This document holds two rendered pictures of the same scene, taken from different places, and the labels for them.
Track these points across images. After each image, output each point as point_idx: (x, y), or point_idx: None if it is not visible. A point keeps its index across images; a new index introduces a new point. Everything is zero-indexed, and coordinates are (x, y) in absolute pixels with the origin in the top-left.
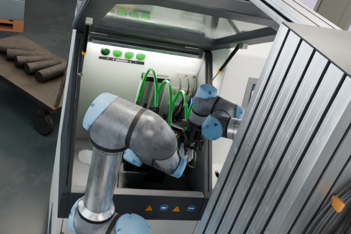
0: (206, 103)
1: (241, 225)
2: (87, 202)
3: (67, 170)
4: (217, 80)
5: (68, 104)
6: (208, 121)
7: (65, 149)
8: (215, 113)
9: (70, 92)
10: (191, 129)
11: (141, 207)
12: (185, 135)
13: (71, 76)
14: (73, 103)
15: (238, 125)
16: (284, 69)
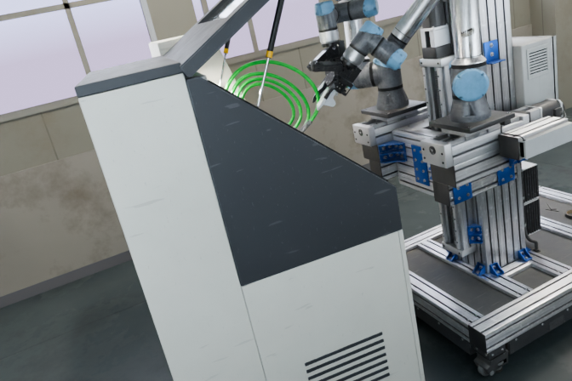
0: (335, 12)
1: None
2: (480, 48)
3: (373, 172)
4: (215, 73)
5: (281, 158)
6: None
7: (350, 167)
8: (357, 0)
9: (280, 131)
10: (335, 51)
11: None
12: (340, 57)
13: (260, 117)
14: (299, 131)
15: None
16: None
